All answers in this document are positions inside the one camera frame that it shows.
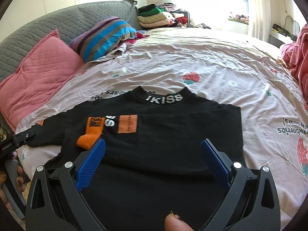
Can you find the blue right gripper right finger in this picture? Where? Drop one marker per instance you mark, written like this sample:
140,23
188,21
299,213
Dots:
218,163

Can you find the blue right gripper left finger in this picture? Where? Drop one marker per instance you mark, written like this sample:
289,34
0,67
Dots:
87,164

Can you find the black sweater with orange patches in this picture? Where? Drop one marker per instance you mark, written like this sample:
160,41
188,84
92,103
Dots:
153,163

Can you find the stack of folded clothes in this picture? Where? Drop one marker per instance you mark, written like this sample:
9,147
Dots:
165,15

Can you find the left hand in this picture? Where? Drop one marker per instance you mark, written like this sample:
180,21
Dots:
12,184

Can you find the strawberry print bed sheet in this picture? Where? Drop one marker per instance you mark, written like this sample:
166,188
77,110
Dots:
229,69

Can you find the pink quilted pillow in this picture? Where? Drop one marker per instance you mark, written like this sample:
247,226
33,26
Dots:
42,72

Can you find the pink crumpled blanket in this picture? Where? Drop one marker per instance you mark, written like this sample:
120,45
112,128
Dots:
295,57

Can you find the striped blue brown pillow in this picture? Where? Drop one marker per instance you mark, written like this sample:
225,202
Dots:
102,38

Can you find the grey quilted headboard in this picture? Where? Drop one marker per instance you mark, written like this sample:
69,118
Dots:
70,23

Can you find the white side desk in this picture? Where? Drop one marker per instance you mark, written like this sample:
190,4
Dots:
279,36

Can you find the dark red garment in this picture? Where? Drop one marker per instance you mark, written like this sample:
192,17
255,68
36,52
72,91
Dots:
138,37

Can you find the white curtain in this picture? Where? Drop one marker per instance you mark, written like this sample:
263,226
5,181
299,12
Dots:
259,19

